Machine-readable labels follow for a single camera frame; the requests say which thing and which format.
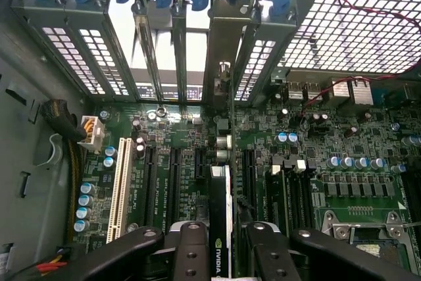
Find long black expansion slot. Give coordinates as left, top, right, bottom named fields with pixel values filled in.
left=242, top=149, right=258, bottom=223
left=165, top=147, right=183, bottom=226
left=141, top=145, right=159, bottom=228

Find short black expansion slot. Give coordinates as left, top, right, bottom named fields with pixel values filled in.
left=194, top=147, right=208, bottom=180

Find green motherboard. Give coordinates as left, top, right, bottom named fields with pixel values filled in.
left=70, top=73, right=421, bottom=262

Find white PCI expansion slot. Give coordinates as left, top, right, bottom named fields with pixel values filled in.
left=105, top=137, right=134, bottom=244

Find white power connector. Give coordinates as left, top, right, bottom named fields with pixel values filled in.
left=76, top=115, right=107, bottom=154

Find silver rear port block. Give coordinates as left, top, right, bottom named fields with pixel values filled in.
left=287, top=81, right=322, bottom=101
left=331, top=78, right=375, bottom=107

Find perforated metal slot cover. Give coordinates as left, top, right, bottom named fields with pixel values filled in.
left=78, top=27, right=131, bottom=97
left=234, top=38, right=278, bottom=103
left=39, top=26, right=107, bottom=96

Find black open PC case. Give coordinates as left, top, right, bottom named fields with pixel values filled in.
left=0, top=0, right=421, bottom=281

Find red and yellow wires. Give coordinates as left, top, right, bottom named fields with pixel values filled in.
left=35, top=253, right=69, bottom=276

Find black sleeved cable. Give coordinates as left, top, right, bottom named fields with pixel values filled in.
left=39, top=99, right=88, bottom=142

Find thin red and black wire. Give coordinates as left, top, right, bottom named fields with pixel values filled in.
left=299, top=0, right=421, bottom=118

